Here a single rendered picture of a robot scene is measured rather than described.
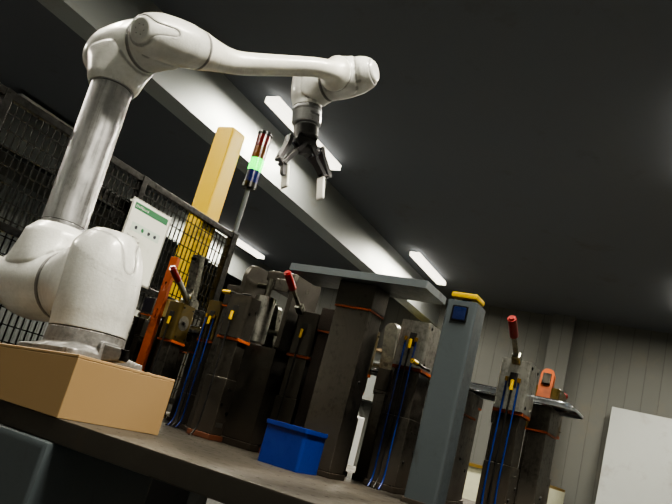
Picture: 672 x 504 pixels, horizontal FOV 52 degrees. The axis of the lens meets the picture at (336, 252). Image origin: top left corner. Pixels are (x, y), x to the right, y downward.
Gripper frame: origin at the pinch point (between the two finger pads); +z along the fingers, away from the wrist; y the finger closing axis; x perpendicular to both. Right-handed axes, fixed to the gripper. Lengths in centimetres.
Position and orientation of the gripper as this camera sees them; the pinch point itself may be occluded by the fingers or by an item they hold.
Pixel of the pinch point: (302, 190)
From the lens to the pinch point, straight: 202.2
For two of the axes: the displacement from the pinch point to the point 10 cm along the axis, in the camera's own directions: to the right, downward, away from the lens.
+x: -6.8, 1.6, 7.2
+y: 7.3, 2.0, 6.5
